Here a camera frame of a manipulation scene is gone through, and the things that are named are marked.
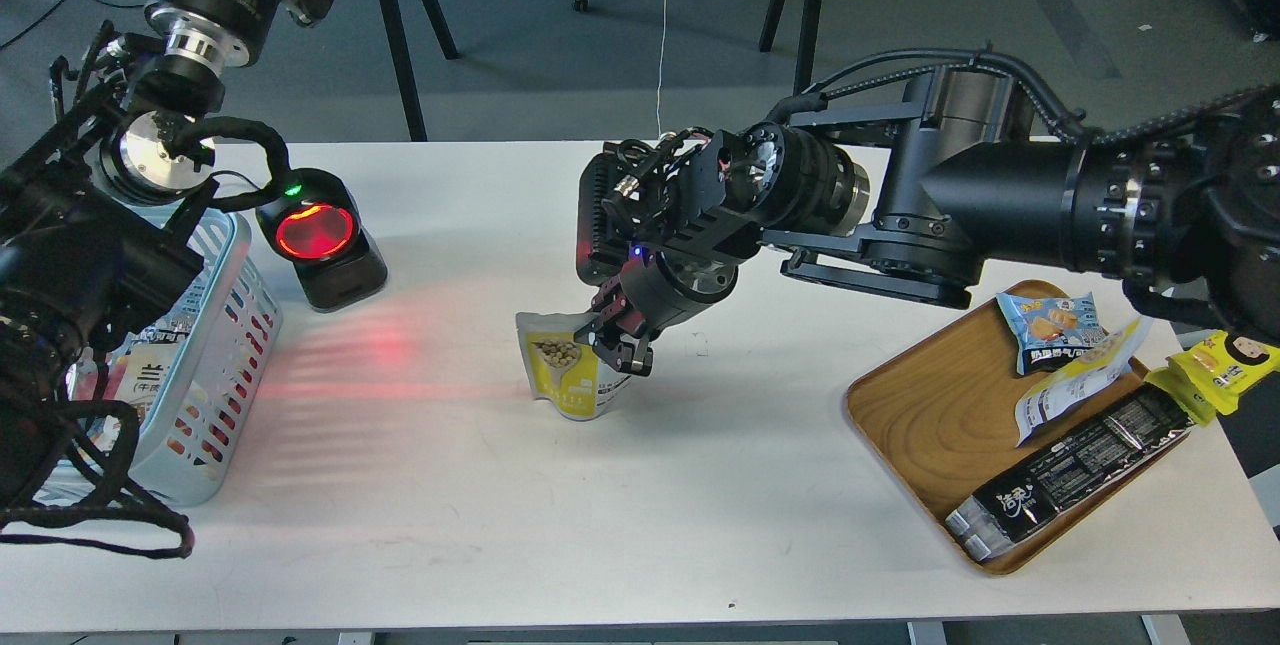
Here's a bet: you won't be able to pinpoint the white hanging cable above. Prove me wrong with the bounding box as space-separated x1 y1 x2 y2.
655 0 671 141

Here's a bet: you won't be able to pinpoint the snack packages in basket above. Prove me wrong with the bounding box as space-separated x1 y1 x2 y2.
67 312 196 454

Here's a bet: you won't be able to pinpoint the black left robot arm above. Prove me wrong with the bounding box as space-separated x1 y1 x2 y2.
1 0 371 559

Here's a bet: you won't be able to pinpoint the black long snack package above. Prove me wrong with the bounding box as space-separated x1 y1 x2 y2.
943 384 1194 562

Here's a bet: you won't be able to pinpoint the wooden tray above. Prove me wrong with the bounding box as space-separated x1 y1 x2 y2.
845 299 1196 576

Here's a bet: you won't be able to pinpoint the light blue plastic basket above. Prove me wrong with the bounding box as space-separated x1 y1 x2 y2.
93 211 283 507

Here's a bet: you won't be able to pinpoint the blue snack packet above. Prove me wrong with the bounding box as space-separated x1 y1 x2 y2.
996 291 1108 376

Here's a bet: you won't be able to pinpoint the black barcode scanner red window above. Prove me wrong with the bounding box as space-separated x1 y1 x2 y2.
255 168 388 312

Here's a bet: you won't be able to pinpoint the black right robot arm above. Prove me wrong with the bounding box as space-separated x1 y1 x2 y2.
573 49 1279 376

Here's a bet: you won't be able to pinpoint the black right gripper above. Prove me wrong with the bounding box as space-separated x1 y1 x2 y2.
573 127 788 378

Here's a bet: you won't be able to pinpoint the yellow snack packet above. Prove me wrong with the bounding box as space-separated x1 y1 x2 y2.
1144 330 1279 426

